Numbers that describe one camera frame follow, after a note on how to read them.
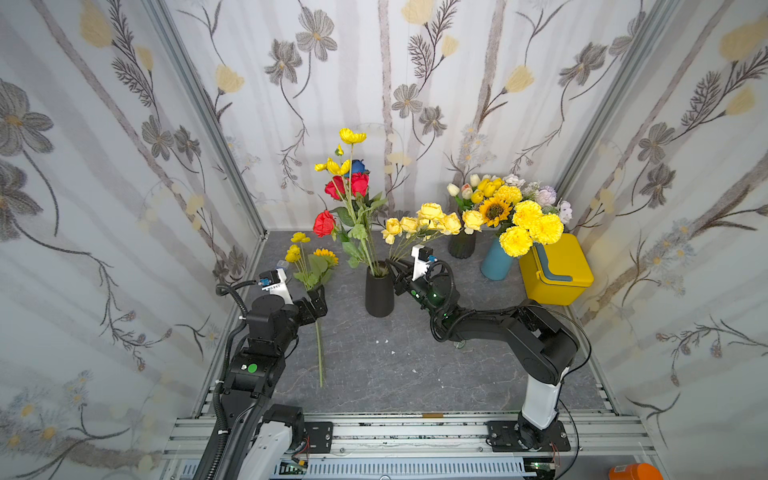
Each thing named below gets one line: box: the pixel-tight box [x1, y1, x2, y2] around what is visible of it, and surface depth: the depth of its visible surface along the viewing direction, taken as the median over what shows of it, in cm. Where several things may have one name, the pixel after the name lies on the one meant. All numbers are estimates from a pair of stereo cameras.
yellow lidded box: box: [519, 233, 594, 306], surface depth 95 cm
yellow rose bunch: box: [381, 202, 485, 262], surface depth 72 cm
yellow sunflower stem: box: [308, 248, 339, 286], surface depth 107 cm
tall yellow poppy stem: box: [314, 128, 367, 193], surface depth 69 cm
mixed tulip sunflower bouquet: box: [446, 174, 573, 228], surface depth 85 cm
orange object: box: [609, 463, 664, 480], surface depth 63 cm
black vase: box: [365, 264, 395, 318], surface depth 95 cm
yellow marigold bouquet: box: [499, 200, 565, 257], surface depth 72 cm
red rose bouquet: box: [313, 159, 388, 276], surface depth 77 cm
